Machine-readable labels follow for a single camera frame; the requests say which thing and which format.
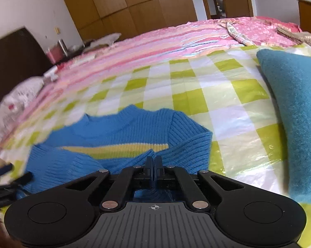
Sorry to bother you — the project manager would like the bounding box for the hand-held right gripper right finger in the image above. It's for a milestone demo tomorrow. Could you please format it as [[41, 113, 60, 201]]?
[[155, 156, 245, 211]]

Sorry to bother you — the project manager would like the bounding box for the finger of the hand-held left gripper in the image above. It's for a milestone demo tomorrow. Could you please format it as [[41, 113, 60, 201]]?
[[10, 172, 33, 187], [0, 163, 13, 179]]

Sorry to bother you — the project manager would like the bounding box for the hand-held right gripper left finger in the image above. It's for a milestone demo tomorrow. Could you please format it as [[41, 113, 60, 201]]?
[[65, 156, 155, 211]]

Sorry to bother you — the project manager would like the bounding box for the blue knit sweater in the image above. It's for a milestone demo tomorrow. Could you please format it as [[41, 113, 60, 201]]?
[[16, 105, 213, 203]]

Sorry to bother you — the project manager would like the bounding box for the white floral pillow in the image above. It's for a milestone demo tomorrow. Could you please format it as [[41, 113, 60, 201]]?
[[0, 76, 45, 148]]

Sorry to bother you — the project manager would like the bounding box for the green checkered sheet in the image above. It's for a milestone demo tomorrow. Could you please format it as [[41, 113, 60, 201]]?
[[0, 43, 311, 248]]

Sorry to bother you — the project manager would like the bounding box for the dark wooden headboard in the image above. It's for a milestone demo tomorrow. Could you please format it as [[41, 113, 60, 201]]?
[[0, 27, 51, 109]]

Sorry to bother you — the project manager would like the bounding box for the pink striped bed sheet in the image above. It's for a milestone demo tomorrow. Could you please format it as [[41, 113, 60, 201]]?
[[16, 18, 249, 124]]

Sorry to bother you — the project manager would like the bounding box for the pink container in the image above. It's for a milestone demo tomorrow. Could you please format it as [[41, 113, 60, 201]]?
[[47, 47, 61, 64]]

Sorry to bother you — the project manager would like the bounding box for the white cloth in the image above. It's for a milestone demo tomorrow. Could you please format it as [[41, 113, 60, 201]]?
[[83, 33, 122, 49]]

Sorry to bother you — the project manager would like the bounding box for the teal folded cloth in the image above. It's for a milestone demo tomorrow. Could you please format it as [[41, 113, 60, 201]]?
[[256, 49, 311, 204]]

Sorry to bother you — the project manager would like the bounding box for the patterned cloth strip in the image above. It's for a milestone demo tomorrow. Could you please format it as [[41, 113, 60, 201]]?
[[226, 22, 254, 46]]

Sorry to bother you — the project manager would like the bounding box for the wooden wardrobe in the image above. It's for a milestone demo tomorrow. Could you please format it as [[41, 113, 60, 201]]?
[[56, 0, 198, 42]]

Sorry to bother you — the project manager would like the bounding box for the pink floral quilt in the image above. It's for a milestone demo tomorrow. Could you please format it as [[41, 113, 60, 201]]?
[[217, 15, 303, 48]]

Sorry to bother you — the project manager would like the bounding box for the brown patterned cloth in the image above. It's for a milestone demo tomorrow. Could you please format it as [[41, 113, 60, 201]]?
[[276, 26, 311, 52]]

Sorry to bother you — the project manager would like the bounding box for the wooden cabinet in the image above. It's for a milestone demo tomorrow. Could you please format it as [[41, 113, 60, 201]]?
[[296, 0, 311, 33]]

